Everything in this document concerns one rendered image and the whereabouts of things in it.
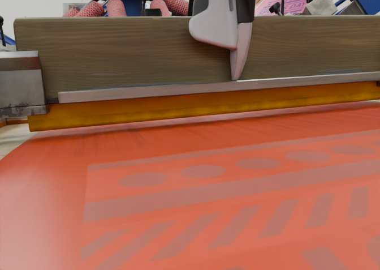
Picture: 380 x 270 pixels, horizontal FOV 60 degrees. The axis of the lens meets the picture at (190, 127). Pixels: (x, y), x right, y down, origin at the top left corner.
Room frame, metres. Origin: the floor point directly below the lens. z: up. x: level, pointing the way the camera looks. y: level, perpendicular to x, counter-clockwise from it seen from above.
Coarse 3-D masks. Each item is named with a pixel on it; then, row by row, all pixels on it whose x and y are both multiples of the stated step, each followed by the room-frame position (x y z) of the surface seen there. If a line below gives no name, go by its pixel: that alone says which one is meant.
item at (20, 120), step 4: (24, 116) 0.42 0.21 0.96; (0, 120) 0.39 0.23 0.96; (4, 120) 0.41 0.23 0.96; (8, 120) 0.42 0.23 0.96; (12, 120) 0.42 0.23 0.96; (16, 120) 0.42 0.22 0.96; (20, 120) 0.42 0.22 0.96; (24, 120) 0.42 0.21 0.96; (0, 124) 0.39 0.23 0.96; (4, 124) 0.41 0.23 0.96; (8, 124) 0.42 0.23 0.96; (12, 124) 0.42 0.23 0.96; (16, 124) 0.42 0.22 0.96
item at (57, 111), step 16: (176, 96) 0.33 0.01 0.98; (192, 96) 0.34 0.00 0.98; (208, 96) 0.34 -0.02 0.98; (224, 96) 0.35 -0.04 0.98; (240, 96) 0.35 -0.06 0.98; (256, 96) 0.36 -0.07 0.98; (272, 96) 0.36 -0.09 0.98; (288, 96) 0.37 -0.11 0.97; (304, 96) 0.37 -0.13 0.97; (64, 112) 0.30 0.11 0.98; (80, 112) 0.31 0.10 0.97; (96, 112) 0.31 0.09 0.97; (112, 112) 0.31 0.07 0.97
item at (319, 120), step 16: (256, 112) 0.39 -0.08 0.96; (272, 112) 0.38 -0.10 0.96; (288, 112) 0.37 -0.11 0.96; (304, 112) 0.36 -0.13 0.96; (320, 112) 0.36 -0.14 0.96; (336, 112) 0.35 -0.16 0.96; (352, 112) 0.34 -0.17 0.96; (368, 112) 0.33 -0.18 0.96; (288, 128) 0.26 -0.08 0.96; (304, 128) 0.26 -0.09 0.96; (320, 128) 0.25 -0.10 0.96; (336, 128) 0.25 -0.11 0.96; (352, 128) 0.24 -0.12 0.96; (368, 128) 0.24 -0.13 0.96
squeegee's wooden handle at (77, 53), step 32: (32, 32) 0.29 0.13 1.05; (64, 32) 0.29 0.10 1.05; (96, 32) 0.30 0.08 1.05; (128, 32) 0.31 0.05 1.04; (160, 32) 0.32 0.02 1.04; (256, 32) 0.34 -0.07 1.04; (288, 32) 0.35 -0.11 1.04; (320, 32) 0.37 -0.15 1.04; (352, 32) 0.38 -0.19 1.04; (64, 64) 0.29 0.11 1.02; (96, 64) 0.30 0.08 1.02; (128, 64) 0.31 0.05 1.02; (160, 64) 0.32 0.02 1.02; (192, 64) 0.33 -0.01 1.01; (224, 64) 0.34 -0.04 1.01; (256, 64) 0.34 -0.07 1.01; (288, 64) 0.35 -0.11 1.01; (320, 64) 0.37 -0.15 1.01; (352, 64) 0.38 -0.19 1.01
